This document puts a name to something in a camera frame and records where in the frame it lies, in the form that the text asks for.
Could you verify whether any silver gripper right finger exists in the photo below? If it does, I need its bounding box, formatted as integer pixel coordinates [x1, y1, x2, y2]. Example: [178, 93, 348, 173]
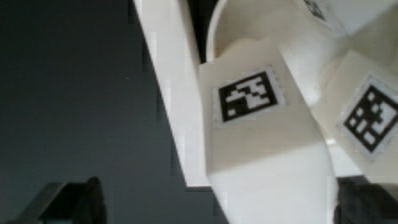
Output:
[334, 176, 398, 224]

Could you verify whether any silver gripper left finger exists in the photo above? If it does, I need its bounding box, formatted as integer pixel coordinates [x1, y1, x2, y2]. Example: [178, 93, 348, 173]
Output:
[11, 177, 107, 224]

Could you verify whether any white round stool seat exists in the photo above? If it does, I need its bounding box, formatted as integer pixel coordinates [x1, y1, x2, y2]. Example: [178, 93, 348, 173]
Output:
[206, 0, 398, 174]

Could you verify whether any white front fence bar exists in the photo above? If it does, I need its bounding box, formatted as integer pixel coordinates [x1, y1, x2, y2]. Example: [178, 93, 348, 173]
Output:
[131, 0, 210, 187]

